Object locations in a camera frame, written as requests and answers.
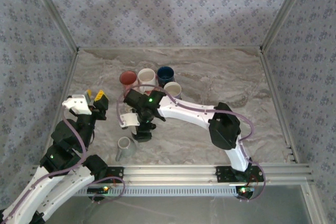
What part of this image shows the black and white mug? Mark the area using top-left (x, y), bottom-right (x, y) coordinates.
top-left (131, 129), bottom-right (153, 144)

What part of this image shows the cream mug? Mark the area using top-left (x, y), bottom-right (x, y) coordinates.
top-left (138, 68), bottom-right (158, 90)

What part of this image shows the purple mug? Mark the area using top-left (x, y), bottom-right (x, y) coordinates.
top-left (163, 81), bottom-right (183, 99)

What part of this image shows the pink mug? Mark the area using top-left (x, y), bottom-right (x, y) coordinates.
top-left (119, 70), bottom-right (138, 92)

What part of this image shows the dark blue mug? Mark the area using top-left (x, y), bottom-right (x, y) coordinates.
top-left (156, 66), bottom-right (176, 84)

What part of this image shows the grey mug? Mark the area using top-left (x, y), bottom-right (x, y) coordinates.
top-left (115, 136), bottom-right (139, 162)

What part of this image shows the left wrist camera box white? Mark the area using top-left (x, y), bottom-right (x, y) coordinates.
top-left (61, 94), bottom-right (93, 116)

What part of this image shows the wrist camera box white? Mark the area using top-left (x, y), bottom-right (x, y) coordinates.
top-left (119, 112), bottom-right (140, 130)
top-left (61, 94), bottom-right (93, 116)

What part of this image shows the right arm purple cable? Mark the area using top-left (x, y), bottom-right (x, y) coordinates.
top-left (115, 84), bottom-right (267, 204)

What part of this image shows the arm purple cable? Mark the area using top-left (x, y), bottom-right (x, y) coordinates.
top-left (115, 84), bottom-right (267, 204)
top-left (0, 103), bottom-right (126, 224)

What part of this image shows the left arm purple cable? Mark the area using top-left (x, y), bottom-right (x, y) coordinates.
top-left (0, 103), bottom-right (126, 224)

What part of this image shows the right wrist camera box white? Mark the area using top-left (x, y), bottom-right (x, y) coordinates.
top-left (119, 112), bottom-right (140, 130)

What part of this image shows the aluminium side rail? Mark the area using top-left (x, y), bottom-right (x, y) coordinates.
top-left (33, 50), bottom-right (80, 167)
top-left (258, 49), bottom-right (300, 164)

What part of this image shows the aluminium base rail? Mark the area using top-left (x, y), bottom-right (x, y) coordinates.
top-left (28, 164), bottom-right (314, 185)

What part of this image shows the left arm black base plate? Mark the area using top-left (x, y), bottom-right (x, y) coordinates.
top-left (102, 166), bottom-right (124, 184)

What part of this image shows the slotted grey cable duct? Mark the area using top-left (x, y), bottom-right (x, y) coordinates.
top-left (76, 185), bottom-right (241, 198)

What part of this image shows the aluminium rear rail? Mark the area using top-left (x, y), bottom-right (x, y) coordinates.
top-left (77, 46), bottom-right (263, 51)

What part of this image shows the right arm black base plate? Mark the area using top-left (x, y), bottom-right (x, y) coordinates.
top-left (215, 166), bottom-right (265, 184)

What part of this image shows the aluminium corner post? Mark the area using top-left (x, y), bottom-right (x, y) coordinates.
top-left (26, 0), bottom-right (80, 53)
top-left (260, 0), bottom-right (315, 53)

